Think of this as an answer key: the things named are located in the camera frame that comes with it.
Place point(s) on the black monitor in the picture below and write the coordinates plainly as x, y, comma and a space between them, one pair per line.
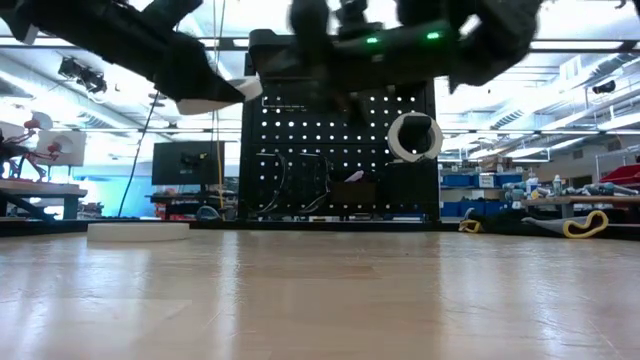
170, 162

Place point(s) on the white box with hole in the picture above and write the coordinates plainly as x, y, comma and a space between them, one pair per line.
75, 150

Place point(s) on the red and white figure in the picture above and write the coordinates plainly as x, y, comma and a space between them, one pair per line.
20, 150

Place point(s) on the black ceiling device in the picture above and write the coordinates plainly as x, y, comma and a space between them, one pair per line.
82, 75

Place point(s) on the red bin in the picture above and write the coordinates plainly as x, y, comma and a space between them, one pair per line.
622, 176

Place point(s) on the black pegboard cart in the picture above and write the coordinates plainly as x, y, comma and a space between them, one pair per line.
320, 165

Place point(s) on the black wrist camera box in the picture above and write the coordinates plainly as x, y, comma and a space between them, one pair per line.
170, 10

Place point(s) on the clear bottle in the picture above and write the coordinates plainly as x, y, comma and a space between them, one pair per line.
557, 186

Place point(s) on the black pegboard bin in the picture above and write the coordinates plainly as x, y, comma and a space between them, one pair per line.
412, 187
352, 195

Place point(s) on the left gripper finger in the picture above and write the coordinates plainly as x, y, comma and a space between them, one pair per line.
210, 85

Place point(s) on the black ceiling camera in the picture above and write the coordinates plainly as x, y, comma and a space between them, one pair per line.
604, 86

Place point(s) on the wooden side table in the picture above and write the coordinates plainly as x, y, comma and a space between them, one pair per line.
40, 189

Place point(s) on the black aluminium table frame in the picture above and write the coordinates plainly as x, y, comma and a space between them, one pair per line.
300, 225

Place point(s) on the blue storage bin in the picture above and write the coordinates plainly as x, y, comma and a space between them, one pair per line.
457, 180
510, 179

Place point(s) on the black glove grey cuff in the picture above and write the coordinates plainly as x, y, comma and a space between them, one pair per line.
550, 225

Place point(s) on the wooden workbench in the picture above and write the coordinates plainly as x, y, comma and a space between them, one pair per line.
580, 200

